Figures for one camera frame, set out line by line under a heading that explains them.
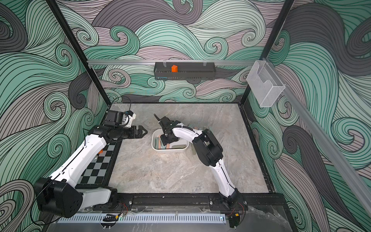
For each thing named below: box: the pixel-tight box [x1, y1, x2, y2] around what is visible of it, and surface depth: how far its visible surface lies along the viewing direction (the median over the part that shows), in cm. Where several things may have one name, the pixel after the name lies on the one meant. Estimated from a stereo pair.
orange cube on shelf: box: [171, 64, 179, 73], surface depth 92 cm
